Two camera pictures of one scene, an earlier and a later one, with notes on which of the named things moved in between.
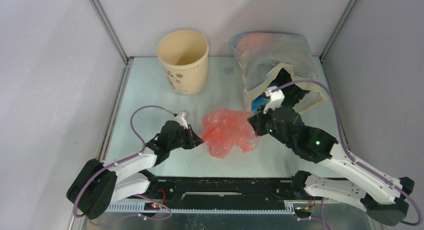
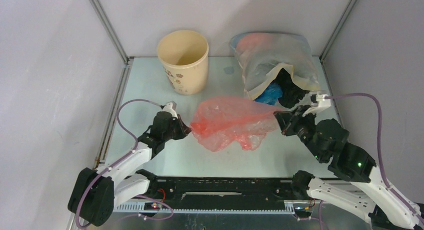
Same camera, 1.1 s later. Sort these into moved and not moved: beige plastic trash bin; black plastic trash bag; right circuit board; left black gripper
Moved: left black gripper
Not moved: right circuit board; black plastic trash bag; beige plastic trash bin
